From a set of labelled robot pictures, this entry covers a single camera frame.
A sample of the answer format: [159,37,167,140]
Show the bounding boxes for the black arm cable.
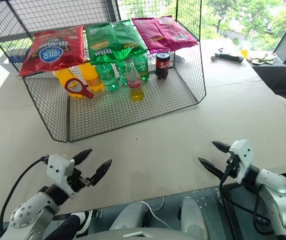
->
[0,155,50,232]
[219,162,271,236]

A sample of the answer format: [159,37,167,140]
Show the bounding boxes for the thin white cable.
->
[136,196,166,226]

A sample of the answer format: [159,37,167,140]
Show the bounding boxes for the dark cola plastic bottle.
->
[155,52,171,80]

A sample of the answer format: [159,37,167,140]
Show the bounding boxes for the green chip bag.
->
[111,19,148,62]
[86,22,120,66]

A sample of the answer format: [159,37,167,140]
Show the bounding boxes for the glass bottle with red label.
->
[125,57,145,103]

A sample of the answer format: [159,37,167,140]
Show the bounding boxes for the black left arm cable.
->
[0,155,50,232]

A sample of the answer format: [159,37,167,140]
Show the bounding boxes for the black wire mesh rack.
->
[0,0,206,143]

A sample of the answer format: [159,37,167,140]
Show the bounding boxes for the yellow cup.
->
[240,41,251,60]

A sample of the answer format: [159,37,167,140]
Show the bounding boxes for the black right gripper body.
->
[224,151,239,179]

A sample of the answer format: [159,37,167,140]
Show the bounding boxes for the green soda plastic bottle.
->
[115,59,128,86]
[95,62,120,92]
[133,52,150,83]

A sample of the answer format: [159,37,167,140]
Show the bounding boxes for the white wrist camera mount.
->
[46,153,75,199]
[229,139,255,186]

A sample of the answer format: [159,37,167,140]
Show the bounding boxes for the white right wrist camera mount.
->
[229,139,255,186]

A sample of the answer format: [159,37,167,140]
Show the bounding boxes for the red bottle opener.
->
[64,77,95,100]

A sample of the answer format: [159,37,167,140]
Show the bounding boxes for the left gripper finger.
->
[72,149,93,166]
[90,159,113,186]

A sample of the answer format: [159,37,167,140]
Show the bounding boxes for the white black sneaker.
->
[76,209,94,236]

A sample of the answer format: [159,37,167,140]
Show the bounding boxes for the black handled hammer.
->
[210,47,245,63]

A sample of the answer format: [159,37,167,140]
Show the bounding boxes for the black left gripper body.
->
[66,167,93,199]

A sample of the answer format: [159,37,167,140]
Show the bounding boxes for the grey rounded robot leg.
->
[179,196,210,240]
[109,201,156,231]

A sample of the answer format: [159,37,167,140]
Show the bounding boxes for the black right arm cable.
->
[219,162,271,236]

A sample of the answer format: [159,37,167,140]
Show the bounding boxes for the magenta chip bag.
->
[154,15,199,51]
[132,17,173,55]

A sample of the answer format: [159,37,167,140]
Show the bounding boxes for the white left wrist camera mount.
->
[46,153,75,199]

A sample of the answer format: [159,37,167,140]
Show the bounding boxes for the dark blue trouser leg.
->
[41,213,82,240]

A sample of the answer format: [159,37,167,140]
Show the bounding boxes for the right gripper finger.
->
[212,141,231,154]
[198,157,227,180]

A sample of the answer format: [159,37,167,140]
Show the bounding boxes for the orange soda plastic bottle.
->
[79,62,105,92]
[54,67,83,99]

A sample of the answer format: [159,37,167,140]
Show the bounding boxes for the crumpled patterned cloth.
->
[248,52,276,65]

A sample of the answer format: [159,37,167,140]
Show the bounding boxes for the red chip bag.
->
[18,24,85,77]

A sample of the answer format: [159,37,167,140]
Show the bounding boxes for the blue item behind rack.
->
[9,48,31,63]

